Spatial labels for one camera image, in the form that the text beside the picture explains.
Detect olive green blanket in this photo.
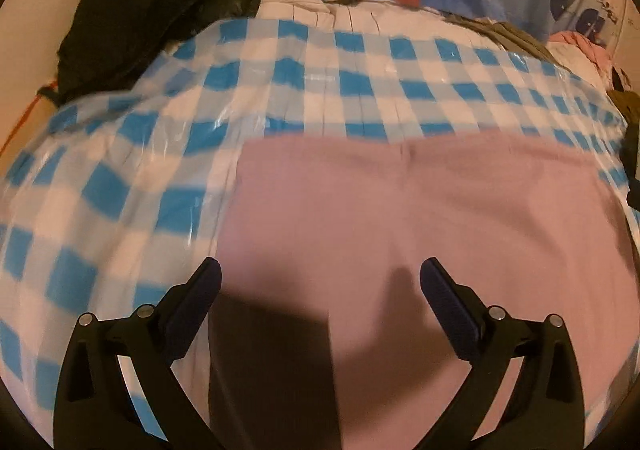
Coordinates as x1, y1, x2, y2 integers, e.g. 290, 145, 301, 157
445, 14, 558, 64

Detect white quilted duvet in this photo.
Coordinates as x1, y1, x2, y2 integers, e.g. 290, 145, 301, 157
257, 0, 471, 44

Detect pink and brown jacket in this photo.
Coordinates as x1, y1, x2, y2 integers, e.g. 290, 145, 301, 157
209, 132, 639, 449

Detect pink clothing heap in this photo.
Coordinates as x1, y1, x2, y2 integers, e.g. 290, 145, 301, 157
548, 31, 613, 75

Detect blue white checkered bed cover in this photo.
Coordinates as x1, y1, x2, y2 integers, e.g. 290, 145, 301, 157
1, 19, 628, 439

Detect red cord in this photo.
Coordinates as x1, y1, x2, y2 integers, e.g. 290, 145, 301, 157
0, 91, 49, 157

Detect black garment pile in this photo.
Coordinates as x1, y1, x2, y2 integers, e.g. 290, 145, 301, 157
39, 0, 260, 106

